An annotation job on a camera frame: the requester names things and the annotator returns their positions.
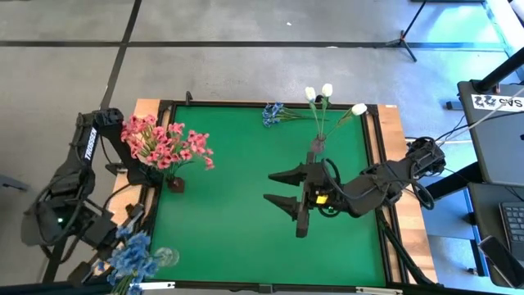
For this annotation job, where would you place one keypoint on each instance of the white tulip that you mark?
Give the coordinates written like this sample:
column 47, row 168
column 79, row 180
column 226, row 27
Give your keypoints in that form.
column 310, row 93
column 359, row 109
column 326, row 89

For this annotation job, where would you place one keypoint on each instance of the green table mat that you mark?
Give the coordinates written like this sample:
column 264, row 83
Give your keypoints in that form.
column 245, row 229

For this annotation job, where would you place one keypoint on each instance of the grey floor object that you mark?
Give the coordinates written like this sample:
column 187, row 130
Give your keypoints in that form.
column 14, row 183

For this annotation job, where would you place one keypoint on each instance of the long silver bracket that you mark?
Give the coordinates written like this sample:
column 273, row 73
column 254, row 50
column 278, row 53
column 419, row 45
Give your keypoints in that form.
column 159, row 285
column 378, row 290

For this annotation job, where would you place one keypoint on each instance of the black slanted pole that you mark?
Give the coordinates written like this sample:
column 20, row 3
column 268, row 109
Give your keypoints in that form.
column 501, row 69

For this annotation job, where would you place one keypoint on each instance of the black rig bar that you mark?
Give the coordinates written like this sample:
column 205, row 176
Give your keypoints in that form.
column 41, row 290

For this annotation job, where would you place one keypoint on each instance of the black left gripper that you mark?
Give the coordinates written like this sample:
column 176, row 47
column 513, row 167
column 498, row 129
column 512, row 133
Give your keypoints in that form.
column 104, row 227

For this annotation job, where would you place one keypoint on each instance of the black smartphone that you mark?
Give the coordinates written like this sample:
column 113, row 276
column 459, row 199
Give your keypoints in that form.
column 497, row 256

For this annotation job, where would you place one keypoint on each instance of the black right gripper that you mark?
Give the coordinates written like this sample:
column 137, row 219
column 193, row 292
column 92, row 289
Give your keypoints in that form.
column 321, row 188

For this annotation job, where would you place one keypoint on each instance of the small purple glass vase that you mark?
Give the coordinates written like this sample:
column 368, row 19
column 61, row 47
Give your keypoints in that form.
column 318, row 144

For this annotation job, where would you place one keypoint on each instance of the grey laptop with sticker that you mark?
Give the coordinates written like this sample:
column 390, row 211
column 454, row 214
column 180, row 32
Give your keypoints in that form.
column 499, row 143

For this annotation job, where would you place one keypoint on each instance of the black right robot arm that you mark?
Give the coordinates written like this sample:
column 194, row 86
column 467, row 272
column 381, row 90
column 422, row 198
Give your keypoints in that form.
column 380, row 184

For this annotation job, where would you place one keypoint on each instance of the small dark floor box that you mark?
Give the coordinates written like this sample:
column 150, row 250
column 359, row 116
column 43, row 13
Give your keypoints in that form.
column 454, row 105

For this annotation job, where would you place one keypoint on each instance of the black tripod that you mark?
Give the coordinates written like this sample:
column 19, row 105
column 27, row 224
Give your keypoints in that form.
column 403, row 41

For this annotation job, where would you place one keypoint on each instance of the clear glass vase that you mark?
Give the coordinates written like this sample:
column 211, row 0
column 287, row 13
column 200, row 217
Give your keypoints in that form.
column 170, row 257

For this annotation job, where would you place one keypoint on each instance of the dark red vase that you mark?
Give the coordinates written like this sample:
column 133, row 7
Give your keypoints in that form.
column 176, row 185

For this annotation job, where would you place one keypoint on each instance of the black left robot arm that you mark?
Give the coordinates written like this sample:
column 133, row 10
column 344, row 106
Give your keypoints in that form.
column 91, row 143

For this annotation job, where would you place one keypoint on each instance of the black laptop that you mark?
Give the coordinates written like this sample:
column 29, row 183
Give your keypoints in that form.
column 513, row 229

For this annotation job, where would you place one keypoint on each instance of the pink flower bunch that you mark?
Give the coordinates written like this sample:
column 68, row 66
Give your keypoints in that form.
column 137, row 135
column 163, row 157
column 200, row 141

